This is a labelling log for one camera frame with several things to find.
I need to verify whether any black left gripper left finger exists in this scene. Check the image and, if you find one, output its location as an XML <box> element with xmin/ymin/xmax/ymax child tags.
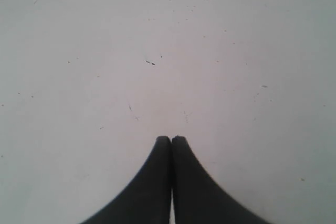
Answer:
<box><xmin>84</xmin><ymin>136</ymin><xmax>172</xmax><ymax>223</ymax></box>

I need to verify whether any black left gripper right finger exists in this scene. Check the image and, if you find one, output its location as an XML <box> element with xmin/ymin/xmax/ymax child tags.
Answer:
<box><xmin>171</xmin><ymin>136</ymin><xmax>267</xmax><ymax>224</ymax></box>

